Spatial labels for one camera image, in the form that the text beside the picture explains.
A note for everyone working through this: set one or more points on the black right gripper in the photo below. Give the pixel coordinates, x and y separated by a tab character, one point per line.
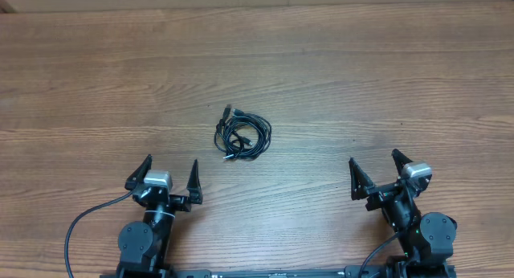
362	187

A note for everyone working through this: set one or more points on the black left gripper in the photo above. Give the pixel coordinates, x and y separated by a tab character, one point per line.
183	204

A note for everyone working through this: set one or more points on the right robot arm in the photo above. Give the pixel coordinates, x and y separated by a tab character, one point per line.
426	240

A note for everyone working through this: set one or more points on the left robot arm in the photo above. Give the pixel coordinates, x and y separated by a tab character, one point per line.
144	244

